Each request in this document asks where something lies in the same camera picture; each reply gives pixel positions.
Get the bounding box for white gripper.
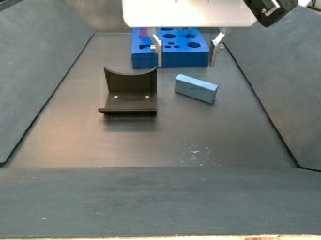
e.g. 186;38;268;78
122;0;256;67

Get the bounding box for light blue rectangular block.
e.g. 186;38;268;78
174;74;218;104

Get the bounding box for blue shape sorter board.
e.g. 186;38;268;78
132;27;210;69

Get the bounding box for black curved fixture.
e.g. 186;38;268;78
98;68;158;115

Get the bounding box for purple rectangular block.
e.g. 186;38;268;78
140;27;150;38

